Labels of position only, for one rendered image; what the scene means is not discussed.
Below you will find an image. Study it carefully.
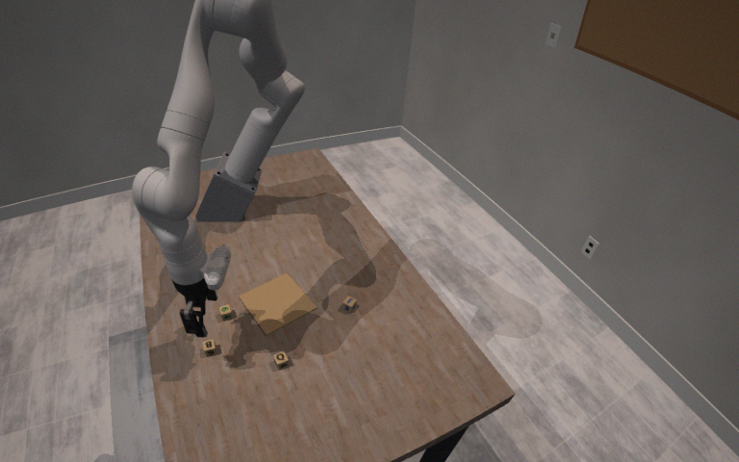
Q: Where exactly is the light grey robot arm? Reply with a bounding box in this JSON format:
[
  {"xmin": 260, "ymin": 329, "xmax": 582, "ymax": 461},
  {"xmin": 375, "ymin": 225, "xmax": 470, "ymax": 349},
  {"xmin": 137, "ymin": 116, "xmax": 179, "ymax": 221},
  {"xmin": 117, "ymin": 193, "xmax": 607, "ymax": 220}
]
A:
[{"xmin": 132, "ymin": 0, "xmax": 305, "ymax": 290}]

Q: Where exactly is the tan flat mat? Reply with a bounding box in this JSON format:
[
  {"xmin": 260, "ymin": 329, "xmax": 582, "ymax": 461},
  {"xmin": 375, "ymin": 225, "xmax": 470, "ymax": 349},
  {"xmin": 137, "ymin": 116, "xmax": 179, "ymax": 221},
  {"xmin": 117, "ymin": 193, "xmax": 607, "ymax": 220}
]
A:
[{"xmin": 239, "ymin": 273, "xmax": 318, "ymax": 335}]

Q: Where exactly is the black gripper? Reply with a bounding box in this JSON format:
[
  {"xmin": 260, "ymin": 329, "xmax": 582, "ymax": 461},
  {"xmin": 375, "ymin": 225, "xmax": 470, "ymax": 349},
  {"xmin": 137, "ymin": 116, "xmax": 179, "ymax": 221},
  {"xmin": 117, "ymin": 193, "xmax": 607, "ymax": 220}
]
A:
[{"xmin": 171, "ymin": 278, "xmax": 217, "ymax": 338}]

